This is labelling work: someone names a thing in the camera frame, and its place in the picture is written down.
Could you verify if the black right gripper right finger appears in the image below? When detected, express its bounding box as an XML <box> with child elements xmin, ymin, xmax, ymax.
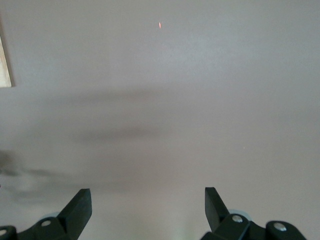
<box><xmin>201</xmin><ymin>187</ymin><xmax>308</xmax><ymax>240</ymax></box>

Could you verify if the bamboo cutting board metal handle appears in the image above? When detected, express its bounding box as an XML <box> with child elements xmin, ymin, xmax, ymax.
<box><xmin>0</xmin><ymin>19</ymin><xmax>13</xmax><ymax>88</ymax></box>

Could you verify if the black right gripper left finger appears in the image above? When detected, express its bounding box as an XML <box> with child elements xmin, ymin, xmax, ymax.
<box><xmin>0</xmin><ymin>188</ymin><xmax>93</xmax><ymax>240</ymax></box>

